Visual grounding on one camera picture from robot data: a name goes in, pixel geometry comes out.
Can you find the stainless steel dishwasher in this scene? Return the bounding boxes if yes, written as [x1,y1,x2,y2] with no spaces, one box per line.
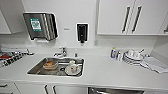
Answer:
[87,86,146,94]

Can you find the black soap dispenser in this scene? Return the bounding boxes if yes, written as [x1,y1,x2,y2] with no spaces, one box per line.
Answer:
[75,22,90,45]

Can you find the white patterned mug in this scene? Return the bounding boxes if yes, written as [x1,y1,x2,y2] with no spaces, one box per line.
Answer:
[67,59,78,74]

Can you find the chrome faucet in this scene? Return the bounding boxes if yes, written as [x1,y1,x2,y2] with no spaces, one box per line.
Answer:
[53,46,69,59]

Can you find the blue dish soap bottle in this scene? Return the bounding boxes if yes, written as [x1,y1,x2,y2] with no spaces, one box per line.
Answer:
[110,46,118,60]

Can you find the bowl with orange food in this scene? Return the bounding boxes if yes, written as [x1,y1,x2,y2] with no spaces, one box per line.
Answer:
[42,59,60,71]

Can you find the steel paper towel dispenser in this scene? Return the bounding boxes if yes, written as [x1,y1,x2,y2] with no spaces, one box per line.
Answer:
[21,12,59,43]

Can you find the stack of white plates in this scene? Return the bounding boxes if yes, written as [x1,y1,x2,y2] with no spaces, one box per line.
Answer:
[122,48,147,67]

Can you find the steel kitchen sink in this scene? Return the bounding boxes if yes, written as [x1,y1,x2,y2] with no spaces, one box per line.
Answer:
[26,56,86,78]

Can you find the white sink base cabinet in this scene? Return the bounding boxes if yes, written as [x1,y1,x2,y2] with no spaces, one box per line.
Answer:
[13,81,90,94]

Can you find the dish drying rack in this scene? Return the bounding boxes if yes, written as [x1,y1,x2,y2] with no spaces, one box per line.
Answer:
[0,47,34,68]

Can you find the white drawer unit beside microwave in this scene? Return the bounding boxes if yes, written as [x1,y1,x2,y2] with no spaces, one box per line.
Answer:
[0,81,22,94]

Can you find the white wall outlet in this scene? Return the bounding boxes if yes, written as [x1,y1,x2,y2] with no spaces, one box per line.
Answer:
[93,39,100,47]

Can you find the small wall label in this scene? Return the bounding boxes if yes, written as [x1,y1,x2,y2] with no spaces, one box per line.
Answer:
[63,26,72,32]

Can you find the white wall cabinet four doors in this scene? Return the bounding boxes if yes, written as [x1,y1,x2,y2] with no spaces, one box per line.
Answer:
[96,0,168,37]

